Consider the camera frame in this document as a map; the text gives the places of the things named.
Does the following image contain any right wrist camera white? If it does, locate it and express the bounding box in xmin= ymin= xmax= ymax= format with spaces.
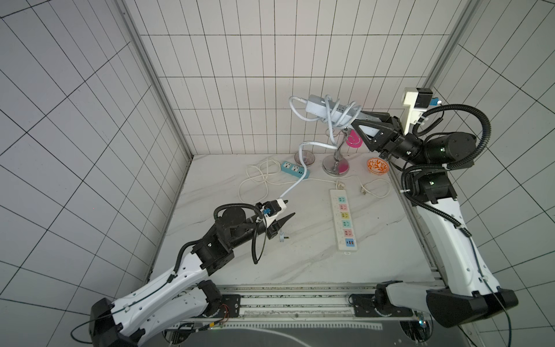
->
xmin=400 ymin=88 xmax=442 ymax=134

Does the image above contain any white multicolour power strip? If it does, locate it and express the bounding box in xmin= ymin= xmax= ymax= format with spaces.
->
xmin=330 ymin=189 xmax=358 ymax=253

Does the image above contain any grey power strip cord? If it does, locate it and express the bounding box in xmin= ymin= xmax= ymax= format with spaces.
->
xmin=277 ymin=94 xmax=363 ymax=244

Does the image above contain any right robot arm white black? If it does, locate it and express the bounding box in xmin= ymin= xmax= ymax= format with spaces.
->
xmin=351 ymin=104 xmax=519 ymax=328

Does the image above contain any white power strip cord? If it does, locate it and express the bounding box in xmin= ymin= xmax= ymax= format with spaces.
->
xmin=303 ymin=175 xmax=393 ymax=200

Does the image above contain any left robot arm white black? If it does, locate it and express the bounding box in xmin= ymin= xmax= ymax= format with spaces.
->
xmin=88 ymin=199 xmax=292 ymax=346

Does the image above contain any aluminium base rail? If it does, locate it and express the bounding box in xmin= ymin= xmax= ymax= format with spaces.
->
xmin=181 ymin=283 xmax=443 ymax=324

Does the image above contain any teal power strip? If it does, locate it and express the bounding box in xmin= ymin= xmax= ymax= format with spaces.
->
xmin=280 ymin=161 xmax=309 ymax=179

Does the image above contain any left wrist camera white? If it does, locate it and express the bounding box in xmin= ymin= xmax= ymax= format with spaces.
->
xmin=262 ymin=199 xmax=288 ymax=217

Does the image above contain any pink wine glass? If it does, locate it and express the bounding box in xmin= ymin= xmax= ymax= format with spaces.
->
xmin=345 ymin=130 xmax=364 ymax=148

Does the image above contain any purple striped glass bowl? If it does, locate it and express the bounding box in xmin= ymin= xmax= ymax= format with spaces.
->
xmin=294 ymin=150 xmax=316 ymax=167

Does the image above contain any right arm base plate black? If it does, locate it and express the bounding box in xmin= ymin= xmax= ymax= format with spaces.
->
xmin=348 ymin=294 xmax=414 ymax=318

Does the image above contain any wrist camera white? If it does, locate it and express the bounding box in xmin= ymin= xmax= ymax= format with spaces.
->
xmin=262 ymin=199 xmax=288 ymax=217
xmin=400 ymin=88 xmax=442 ymax=134

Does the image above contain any orange patterned bowl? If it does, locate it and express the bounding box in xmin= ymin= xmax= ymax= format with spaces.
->
xmin=367 ymin=158 xmax=390 ymax=175

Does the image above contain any grey power strip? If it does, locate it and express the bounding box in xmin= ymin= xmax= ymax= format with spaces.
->
xmin=305 ymin=95 xmax=381 ymax=129

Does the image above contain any chrome glass holder stand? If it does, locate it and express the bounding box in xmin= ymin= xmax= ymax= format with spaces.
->
xmin=322 ymin=130 xmax=350 ymax=177

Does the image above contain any cream cord of teal strip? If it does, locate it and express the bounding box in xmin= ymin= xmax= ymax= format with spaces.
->
xmin=238 ymin=157 xmax=283 ymax=205

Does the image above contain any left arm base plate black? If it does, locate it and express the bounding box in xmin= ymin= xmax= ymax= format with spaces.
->
xmin=193 ymin=294 xmax=241 ymax=322

